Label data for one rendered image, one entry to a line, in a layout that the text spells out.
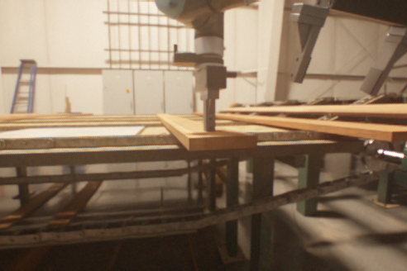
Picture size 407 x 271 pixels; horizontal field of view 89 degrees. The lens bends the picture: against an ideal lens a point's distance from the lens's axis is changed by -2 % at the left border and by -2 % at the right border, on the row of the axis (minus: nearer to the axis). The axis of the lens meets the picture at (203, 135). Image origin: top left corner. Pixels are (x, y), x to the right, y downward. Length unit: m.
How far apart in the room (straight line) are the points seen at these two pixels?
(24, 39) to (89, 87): 2.09
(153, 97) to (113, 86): 1.08
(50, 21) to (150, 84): 3.33
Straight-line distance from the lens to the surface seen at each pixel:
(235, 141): 0.45
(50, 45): 7.71
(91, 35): 7.38
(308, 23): 0.35
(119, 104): 6.28
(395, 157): 1.04
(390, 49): 0.44
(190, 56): 0.53
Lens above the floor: 0.93
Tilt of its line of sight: 7 degrees down
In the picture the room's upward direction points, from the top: straight up
